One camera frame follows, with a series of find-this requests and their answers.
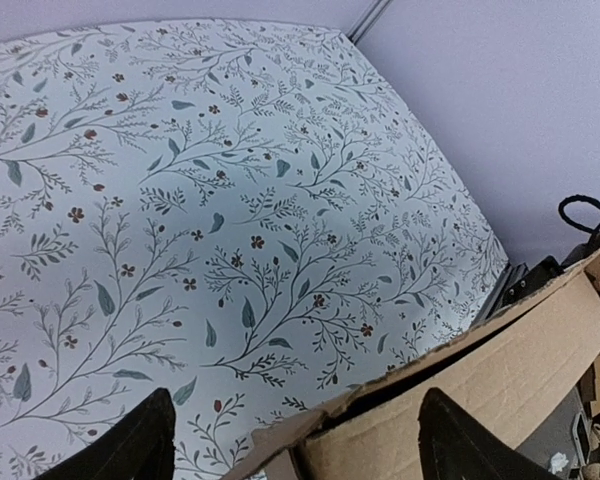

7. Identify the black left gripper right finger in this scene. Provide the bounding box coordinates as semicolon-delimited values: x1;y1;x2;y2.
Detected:
418;388;556;480

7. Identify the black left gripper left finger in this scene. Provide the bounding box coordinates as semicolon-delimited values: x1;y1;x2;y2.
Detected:
38;388;176;480

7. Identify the brown cardboard box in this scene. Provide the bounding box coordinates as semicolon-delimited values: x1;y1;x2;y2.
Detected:
230;249;600;479

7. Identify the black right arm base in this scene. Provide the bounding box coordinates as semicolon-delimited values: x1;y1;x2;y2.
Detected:
471;255;564;327

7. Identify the floral patterned table mat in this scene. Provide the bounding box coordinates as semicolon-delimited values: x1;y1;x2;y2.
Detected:
0;19;508;479

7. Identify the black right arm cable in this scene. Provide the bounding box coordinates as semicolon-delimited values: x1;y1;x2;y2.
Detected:
558;194;600;239

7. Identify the right aluminium frame post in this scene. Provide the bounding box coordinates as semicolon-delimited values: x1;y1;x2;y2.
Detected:
346;0;393;45

